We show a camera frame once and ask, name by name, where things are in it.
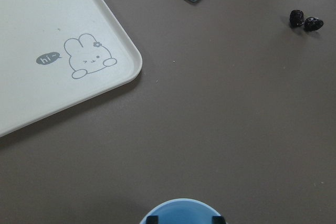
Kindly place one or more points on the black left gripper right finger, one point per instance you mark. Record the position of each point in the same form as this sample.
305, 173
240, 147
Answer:
218, 220

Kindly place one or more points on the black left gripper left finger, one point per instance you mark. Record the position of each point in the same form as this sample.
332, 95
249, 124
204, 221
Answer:
154, 219

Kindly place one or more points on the light blue plastic cup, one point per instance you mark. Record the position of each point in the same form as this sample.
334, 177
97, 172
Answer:
183, 210

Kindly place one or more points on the cream rabbit serving tray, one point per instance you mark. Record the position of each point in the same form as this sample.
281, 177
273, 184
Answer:
58, 53

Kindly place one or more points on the dark cherry with stem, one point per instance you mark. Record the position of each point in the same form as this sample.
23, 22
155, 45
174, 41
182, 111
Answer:
313, 24

